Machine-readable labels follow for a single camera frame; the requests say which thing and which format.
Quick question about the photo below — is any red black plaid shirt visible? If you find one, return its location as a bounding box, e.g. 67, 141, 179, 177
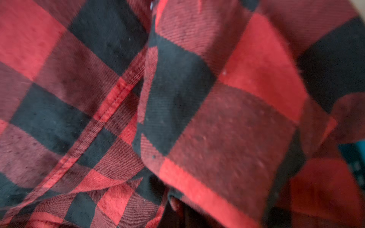
1, 1, 365, 228

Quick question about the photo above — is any teal plastic basket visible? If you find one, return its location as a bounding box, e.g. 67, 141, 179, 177
338, 140, 365, 192

